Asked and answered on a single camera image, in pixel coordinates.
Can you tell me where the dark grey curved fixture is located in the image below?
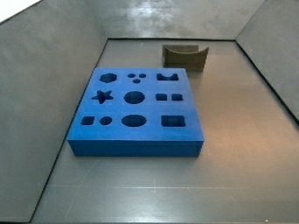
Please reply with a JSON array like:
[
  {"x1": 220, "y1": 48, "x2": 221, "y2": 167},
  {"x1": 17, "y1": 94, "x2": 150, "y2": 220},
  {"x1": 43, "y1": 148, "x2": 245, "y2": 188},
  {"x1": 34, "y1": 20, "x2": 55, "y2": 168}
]
[{"x1": 162, "y1": 45, "x2": 209, "y2": 72}]

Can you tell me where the blue foam shape-sorter block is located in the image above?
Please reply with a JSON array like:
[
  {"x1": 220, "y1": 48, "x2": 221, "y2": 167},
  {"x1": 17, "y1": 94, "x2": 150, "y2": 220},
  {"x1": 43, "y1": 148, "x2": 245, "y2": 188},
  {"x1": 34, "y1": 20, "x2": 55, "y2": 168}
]
[{"x1": 66, "y1": 67, "x2": 204, "y2": 157}]

